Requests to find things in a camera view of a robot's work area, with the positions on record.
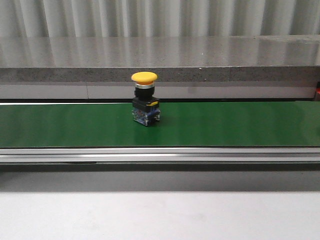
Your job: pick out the grey speckled stone counter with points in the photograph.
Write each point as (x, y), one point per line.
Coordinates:
(197, 68)

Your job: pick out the green conveyor belt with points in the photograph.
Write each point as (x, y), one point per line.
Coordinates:
(181, 124)

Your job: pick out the white pleated curtain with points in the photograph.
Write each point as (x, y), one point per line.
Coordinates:
(164, 18)

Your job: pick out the aluminium conveyor frame rail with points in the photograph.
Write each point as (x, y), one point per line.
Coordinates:
(160, 155)

